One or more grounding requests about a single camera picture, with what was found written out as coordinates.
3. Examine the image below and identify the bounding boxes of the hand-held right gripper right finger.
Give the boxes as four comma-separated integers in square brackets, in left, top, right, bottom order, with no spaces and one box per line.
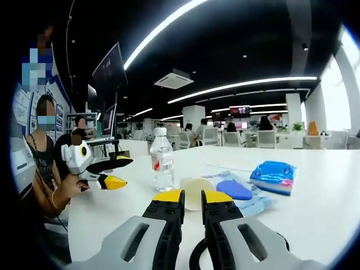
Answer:
[201,188,324,270]

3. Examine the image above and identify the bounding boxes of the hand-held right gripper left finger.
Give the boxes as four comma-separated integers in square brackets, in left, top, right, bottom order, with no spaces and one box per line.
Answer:
[66,188,186,270]

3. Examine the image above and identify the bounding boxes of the clear plastic water bottle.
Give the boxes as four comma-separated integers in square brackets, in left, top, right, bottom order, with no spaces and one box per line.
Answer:
[150,127,175,192]

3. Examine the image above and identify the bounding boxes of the blue sponge pack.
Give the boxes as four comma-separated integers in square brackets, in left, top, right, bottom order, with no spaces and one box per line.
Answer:
[249,160,298,196]

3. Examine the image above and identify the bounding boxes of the person's left hand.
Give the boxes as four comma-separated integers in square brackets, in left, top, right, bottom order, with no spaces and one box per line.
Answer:
[63,173,91,199]

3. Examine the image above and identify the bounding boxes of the open laptop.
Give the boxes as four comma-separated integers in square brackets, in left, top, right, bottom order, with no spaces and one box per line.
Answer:
[86,136,116,145]

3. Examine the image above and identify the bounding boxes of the red monitor screen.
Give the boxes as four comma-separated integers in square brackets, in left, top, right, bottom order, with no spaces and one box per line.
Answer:
[102,103,118,136]

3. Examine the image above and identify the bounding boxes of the white table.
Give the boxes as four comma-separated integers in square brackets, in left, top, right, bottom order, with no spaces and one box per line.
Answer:
[67,139,360,270]

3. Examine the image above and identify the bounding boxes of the row of white office chairs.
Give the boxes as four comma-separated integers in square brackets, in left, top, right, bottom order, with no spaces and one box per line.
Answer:
[168,128,282,150]

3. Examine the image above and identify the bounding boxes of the ceiling air conditioner unit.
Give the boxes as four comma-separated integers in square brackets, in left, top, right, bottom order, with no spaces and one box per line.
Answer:
[154,68,195,90]

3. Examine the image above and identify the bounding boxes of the hanging television screen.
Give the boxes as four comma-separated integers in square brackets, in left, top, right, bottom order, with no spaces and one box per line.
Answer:
[229,105,251,118]

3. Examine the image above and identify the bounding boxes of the orange bag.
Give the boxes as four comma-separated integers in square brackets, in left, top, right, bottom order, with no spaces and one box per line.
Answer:
[307,120,320,137]

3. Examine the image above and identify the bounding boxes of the long curved ceiling light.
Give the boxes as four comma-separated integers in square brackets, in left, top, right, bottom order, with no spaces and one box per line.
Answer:
[123,0,209,71]

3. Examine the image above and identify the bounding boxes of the straight ceiling light strip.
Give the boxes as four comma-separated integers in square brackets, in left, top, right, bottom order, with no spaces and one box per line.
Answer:
[168,76,318,104]

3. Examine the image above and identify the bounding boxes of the wall poster board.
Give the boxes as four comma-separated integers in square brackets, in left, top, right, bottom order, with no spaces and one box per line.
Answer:
[12,64,73,136]

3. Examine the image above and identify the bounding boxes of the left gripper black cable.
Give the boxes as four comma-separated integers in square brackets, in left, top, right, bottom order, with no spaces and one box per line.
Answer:
[41,174,70,233]

